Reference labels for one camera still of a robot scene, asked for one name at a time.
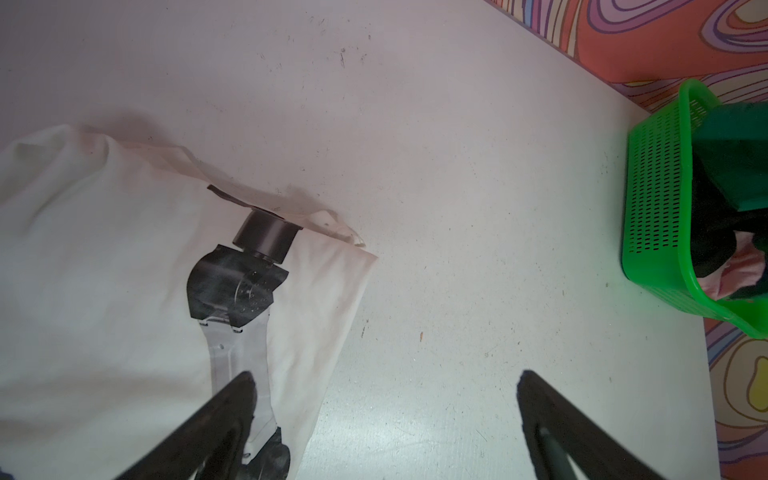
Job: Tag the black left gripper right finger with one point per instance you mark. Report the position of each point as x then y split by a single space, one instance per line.
561 439

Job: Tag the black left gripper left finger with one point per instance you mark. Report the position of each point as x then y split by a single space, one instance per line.
210 444

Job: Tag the green t shirt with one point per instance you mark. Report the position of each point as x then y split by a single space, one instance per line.
731 144

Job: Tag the white printed t shirt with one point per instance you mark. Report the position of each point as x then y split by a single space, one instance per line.
134 288

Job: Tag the green plastic laundry basket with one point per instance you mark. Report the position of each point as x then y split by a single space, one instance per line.
656 253

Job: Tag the pink t shirt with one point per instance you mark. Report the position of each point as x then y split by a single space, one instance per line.
744 276

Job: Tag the black t shirt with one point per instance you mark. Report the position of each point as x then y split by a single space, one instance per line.
714 224

